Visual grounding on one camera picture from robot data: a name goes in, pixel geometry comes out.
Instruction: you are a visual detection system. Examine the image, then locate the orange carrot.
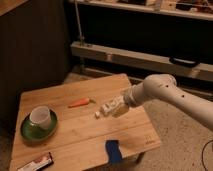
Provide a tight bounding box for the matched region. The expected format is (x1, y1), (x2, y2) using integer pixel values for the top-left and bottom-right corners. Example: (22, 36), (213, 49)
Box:
(68, 98), (96, 108)

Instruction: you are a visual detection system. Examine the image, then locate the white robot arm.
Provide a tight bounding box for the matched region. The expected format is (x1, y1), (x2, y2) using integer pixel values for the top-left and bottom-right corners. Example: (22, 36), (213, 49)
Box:
(108, 74), (213, 131)

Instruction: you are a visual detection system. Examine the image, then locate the black handle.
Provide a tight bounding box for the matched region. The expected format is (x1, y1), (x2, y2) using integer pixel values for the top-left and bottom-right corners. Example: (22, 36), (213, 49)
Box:
(169, 57), (200, 68)

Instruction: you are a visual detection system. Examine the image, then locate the blue tape piece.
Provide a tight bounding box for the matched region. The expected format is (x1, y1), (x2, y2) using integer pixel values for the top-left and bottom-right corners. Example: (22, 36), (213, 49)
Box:
(105, 140), (123, 164)

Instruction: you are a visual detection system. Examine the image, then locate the white cup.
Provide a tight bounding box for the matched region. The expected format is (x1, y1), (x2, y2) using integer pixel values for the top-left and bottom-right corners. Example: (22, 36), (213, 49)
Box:
(29, 106), (51, 129)

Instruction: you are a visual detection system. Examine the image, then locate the metal shelf rack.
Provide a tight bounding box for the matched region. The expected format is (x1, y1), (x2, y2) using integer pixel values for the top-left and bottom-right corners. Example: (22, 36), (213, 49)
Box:
(66, 0), (213, 91)

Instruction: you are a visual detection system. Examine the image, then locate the green plate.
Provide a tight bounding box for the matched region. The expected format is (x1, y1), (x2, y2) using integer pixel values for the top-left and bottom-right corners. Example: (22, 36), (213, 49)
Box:
(20, 111), (58, 142)

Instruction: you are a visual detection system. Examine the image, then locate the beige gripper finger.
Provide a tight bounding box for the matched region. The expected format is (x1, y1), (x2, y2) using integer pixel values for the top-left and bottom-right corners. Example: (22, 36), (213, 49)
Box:
(108, 96), (123, 106)
(112, 105), (129, 117)

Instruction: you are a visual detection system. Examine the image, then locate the red and white box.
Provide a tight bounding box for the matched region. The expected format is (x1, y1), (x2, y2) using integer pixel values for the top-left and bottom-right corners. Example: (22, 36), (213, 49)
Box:
(17, 152), (54, 171)

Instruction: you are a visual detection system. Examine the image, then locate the wooden table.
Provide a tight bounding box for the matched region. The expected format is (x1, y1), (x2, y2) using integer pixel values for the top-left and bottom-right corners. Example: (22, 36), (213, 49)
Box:
(10, 74), (161, 171)

